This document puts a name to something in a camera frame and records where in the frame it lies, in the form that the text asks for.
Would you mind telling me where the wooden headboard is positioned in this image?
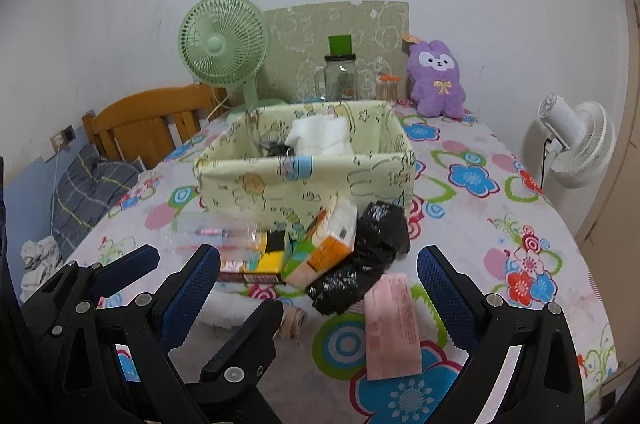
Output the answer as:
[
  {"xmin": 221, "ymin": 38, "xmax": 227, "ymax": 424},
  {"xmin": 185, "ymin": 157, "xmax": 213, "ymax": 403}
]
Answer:
[{"xmin": 81, "ymin": 84, "xmax": 228, "ymax": 170}]

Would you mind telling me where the white charging cable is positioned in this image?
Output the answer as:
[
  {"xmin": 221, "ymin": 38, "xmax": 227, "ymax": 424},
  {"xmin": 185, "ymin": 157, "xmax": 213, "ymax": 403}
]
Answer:
[{"xmin": 49, "ymin": 141, "xmax": 63, "ymax": 245}]

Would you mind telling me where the yellow cartoon printed box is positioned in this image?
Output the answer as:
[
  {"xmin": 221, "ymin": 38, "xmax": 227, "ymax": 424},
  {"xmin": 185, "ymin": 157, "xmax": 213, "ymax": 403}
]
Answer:
[{"xmin": 217, "ymin": 231, "xmax": 288, "ymax": 287}]

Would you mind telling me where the grey checked blanket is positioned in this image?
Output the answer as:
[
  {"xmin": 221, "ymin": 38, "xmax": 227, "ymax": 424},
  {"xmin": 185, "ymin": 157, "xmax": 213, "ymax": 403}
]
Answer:
[{"xmin": 50, "ymin": 144, "xmax": 143, "ymax": 250}]

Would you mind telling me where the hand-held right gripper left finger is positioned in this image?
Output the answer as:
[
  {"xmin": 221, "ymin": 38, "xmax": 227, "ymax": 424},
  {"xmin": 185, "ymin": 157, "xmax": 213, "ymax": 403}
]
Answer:
[{"xmin": 52, "ymin": 245, "xmax": 221, "ymax": 424}]

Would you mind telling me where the green desk fan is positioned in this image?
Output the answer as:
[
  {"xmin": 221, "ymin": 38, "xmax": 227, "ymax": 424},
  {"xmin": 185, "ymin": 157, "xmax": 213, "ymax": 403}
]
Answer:
[{"xmin": 179, "ymin": 0, "xmax": 288, "ymax": 121}]

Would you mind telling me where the glass jar with black lid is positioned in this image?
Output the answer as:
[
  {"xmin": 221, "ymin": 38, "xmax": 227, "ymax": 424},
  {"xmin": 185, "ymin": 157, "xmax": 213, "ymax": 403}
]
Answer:
[{"xmin": 314, "ymin": 53, "xmax": 362, "ymax": 102}]

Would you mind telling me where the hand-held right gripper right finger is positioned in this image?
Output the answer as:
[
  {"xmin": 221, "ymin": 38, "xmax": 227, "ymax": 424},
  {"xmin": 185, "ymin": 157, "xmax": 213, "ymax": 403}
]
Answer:
[{"xmin": 416, "ymin": 245, "xmax": 587, "ymax": 424}]

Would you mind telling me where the small black bundle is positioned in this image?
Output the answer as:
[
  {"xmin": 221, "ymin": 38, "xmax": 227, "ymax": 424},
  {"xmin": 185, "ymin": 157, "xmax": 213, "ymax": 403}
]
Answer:
[{"xmin": 257, "ymin": 139, "xmax": 296, "ymax": 157}]

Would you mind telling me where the white crumpled cloth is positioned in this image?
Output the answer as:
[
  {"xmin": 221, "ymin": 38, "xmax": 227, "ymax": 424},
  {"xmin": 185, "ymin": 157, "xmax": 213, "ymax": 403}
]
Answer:
[{"xmin": 20, "ymin": 234, "xmax": 66, "ymax": 302}]

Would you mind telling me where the white fan cable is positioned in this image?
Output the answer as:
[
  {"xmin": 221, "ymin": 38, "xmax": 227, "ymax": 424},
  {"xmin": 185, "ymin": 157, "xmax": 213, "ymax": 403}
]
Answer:
[{"xmin": 207, "ymin": 85, "xmax": 232, "ymax": 121}]

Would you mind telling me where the white fan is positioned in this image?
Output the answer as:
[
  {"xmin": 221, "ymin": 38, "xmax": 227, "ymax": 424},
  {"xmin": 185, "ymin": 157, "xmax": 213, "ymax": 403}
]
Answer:
[{"xmin": 537, "ymin": 93, "xmax": 617, "ymax": 190}]

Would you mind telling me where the white tissue pack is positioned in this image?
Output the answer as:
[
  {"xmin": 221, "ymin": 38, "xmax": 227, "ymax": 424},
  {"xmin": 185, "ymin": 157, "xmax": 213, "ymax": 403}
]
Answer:
[{"xmin": 285, "ymin": 116, "xmax": 356, "ymax": 157}]

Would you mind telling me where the beige wardrobe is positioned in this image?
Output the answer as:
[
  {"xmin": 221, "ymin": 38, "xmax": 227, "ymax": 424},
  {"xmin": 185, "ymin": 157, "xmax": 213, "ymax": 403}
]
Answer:
[{"xmin": 575, "ymin": 0, "xmax": 640, "ymax": 400}]

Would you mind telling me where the pale yellow fabric storage box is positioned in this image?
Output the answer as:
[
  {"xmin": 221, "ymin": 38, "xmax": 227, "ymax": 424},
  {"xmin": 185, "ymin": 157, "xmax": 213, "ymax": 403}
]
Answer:
[{"xmin": 192, "ymin": 100, "xmax": 417, "ymax": 250}]

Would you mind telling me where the clear plastic tube pack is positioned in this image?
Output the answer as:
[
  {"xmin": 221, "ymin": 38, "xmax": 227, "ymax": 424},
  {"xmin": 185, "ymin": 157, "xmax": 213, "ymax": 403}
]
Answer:
[{"xmin": 172, "ymin": 209, "xmax": 266, "ymax": 265}]

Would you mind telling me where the black fan cable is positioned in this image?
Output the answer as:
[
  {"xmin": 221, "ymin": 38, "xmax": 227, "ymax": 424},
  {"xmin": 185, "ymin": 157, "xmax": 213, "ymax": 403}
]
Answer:
[{"xmin": 539, "ymin": 136, "xmax": 551, "ymax": 187}]

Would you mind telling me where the green box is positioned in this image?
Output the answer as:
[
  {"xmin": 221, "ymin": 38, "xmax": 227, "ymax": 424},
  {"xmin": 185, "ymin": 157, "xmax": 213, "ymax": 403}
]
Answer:
[{"xmin": 328, "ymin": 35, "xmax": 355, "ymax": 56}]

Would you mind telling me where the pink packet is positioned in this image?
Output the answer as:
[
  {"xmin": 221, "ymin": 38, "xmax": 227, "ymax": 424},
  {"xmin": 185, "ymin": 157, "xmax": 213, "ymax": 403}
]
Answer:
[{"xmin": 363, "ymin": 273, "xmax": 423, "ymax": 382}]

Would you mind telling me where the black plastic bag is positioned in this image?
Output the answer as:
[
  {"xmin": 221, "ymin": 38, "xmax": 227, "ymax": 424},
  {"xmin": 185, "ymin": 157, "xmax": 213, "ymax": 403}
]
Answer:
[{"xmin": 306, "ymin": 200, "xmax": 412, "ymax": 317}]

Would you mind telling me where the purple plush bunny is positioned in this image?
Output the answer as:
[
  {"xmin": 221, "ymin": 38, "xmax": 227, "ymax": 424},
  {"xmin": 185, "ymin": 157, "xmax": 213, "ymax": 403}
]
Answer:
[{"xmin": 405, "ymin": 39, "xmax": 467, "ymax": 120}]

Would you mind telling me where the beige fabric roll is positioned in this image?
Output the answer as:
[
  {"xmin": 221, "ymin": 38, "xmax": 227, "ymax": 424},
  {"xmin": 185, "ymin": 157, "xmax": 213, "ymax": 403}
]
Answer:
[{"xmin": 277, "ymin": 306, "xmax": 308, "ymax": 340}]

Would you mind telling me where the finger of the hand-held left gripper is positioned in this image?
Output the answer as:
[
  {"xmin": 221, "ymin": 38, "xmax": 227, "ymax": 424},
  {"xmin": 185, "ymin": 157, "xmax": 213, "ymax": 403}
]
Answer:
[
  {"xmin": 21, "ymin": 245, "xmax": 161, "ymax": 345},
  {"xmin": 201, "ymin": 300, "xmax": 285, "ymax": 387}
]

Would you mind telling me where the wall socket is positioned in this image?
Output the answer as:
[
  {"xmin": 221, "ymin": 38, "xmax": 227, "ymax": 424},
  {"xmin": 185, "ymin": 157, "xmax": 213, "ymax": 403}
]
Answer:
[{"xmin": 51, "ymin": 126, "xmax": 76, "ymax": 152}]

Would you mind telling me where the orange tissue pack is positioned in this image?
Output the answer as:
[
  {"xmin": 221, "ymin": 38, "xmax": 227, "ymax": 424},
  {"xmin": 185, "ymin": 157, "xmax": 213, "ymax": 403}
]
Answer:
[{"xmin": 282, "ymin": 194, "xmax": 358, "ymax": 290}]

